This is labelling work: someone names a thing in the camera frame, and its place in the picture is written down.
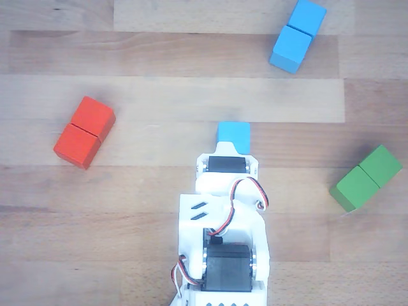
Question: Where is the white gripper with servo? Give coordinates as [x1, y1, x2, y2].
[194, 142, 259, 196]

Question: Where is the small blue cube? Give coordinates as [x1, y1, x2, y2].
[217, 121, 252, 154]

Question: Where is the long blue block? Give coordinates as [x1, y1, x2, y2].
[269, 0, 328, 75]

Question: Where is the long green block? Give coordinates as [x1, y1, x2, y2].
[329, 144, 403, 214]

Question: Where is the long red block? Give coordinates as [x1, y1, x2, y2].
[53, 96, 117, 170]

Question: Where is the red black white gripper cable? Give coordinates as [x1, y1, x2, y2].
[219, 177, 269, 237]

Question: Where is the forearm servo cable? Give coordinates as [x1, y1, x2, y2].
[171, 254, 202, 300]

